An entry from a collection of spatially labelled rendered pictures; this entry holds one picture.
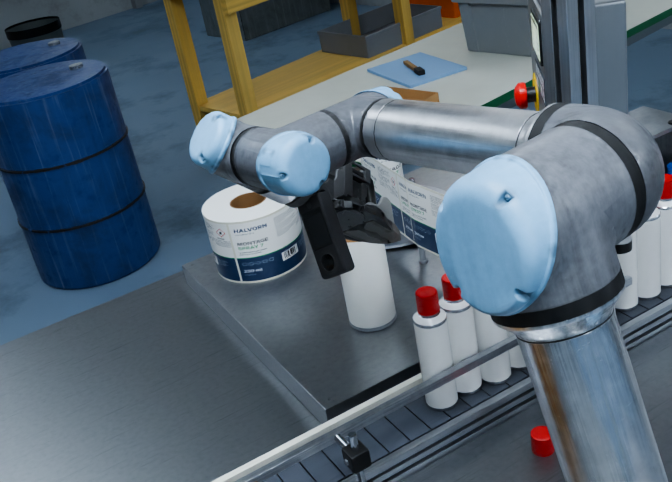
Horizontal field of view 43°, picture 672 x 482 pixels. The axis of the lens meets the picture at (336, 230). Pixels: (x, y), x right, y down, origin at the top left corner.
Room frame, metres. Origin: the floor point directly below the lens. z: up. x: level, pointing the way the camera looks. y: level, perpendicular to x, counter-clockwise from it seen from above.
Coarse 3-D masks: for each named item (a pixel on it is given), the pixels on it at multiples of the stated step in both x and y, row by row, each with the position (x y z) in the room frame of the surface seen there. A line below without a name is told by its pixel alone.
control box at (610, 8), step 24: (528, 0) 1.16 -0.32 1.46; (600, 0) 1.02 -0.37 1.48; (624, 0) 1.00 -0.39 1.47; (600, 24) 1.01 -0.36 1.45; (624, 24) 1.00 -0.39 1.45; (600, 48) 1.01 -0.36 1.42; (624, 48) 1.00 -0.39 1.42; (600, 72) 1.01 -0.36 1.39; (624, 72) 1.00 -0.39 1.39; (600, 96) 1.01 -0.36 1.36; (624, 96) 1.00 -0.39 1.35
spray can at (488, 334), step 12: (480, 312) 1.09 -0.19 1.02; (480, 324) 1.09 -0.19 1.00; (492, 324) 1.08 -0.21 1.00; (480, 336) 1.09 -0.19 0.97; (492, 336) 1.08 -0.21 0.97; (504, 336) 1.09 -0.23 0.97; (480, 348) 1.10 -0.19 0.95; (492, 360) 1.08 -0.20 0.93; (504, 360) 1.09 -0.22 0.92; (492, 372) 1.09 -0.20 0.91; (504, 372) 1.09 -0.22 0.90; (492, 384) 1.09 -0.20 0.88
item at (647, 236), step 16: (656, 208) 1.25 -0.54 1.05; (656, 224) 1.23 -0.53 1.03; (640, 240) 1.24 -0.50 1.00; (656, 240) 1.23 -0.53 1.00; (640, 256) 1.24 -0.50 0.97; (656, 256) 1.23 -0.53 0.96; (640, 272) 1.24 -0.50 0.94; (656, 272) 1.23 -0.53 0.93; (640, 288) 1.24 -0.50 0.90; (656, 288) 1.23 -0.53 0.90
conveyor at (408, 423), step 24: (624, 312) 1.21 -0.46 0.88; (504, 384) 1.08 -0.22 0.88; (408, 408) 1.07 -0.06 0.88; (456, 408) 1.05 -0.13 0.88; (360, 432) 1.04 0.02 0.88; (384, 432) 1.02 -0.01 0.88; (408, 432) 1.01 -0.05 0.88; (312, 456) 1.00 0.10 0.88; (336, 456) 0.99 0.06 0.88; (384, 456) 0.98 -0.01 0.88; (264, 480) 0.97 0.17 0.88; (288, 480) 0.96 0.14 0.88; (312, 480) 0.95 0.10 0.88; (336, 480) 0.94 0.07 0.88
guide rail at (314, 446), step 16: (512, 336) 1.09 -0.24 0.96; (480, 352) 1.07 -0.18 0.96; (496, 352) 1.07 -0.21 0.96; (464, 368) 1.04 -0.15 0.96; (432, 384) 1.02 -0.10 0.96; (400, 400) 0.99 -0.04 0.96; (368, 416) 0.97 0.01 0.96; (336, 432) 0.95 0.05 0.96; (304, 448) 0.93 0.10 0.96; (320, 448) 0.93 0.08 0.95; (272, 464) 0.91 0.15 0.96; (288, 464) 0.91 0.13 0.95; (240, 480) 0.89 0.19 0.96; (256, 480) 0.89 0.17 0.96
